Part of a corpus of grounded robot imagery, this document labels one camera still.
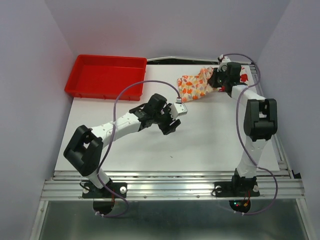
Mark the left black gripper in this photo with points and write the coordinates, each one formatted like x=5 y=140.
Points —
x=166 y=129

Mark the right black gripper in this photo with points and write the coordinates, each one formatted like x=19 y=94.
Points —
x=211 y=81

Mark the orange floral print skirt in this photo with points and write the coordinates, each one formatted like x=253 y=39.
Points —
x=194 y=87

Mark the red poppy print skirt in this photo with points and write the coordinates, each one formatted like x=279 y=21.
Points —
x=243 y=76

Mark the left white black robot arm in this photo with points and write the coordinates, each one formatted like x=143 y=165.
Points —
x=84 y=150

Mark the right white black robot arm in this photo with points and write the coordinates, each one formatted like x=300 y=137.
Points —
x=259 y=125

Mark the red plastic tray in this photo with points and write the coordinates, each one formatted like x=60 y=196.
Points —
x=104 y=77

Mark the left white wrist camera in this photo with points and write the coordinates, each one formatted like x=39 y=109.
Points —
x=177 y=109

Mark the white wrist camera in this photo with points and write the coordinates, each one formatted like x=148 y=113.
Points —
x=223 y=61
x=177 y=109

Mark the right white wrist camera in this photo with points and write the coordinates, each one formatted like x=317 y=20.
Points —
x=223 y=61

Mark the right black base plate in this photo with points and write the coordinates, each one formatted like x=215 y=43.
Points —
x=227 y=189

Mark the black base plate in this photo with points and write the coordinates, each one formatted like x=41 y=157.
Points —
x=90 y=191
x=227 y=189

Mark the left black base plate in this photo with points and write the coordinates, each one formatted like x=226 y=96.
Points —
x=90 y=191

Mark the aluminium frame rails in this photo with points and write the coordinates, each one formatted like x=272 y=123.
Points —
x=170 y=187

